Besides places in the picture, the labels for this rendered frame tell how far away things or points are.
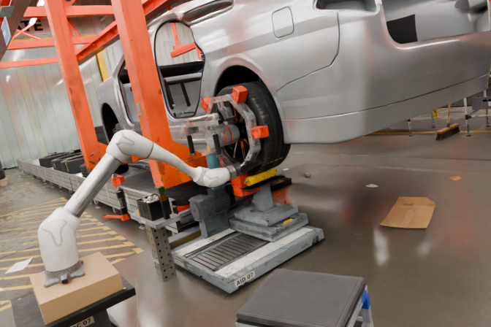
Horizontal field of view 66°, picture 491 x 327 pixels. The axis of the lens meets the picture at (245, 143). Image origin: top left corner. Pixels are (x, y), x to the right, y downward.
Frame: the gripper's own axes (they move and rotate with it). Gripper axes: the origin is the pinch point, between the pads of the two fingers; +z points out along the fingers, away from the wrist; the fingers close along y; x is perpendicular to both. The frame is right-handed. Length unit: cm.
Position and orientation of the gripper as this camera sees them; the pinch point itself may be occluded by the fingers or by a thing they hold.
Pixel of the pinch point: (257, 163)
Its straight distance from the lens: 252.9
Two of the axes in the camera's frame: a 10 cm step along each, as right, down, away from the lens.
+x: -5.6, -6.8, 4.7
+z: 7.7, -2.4, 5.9
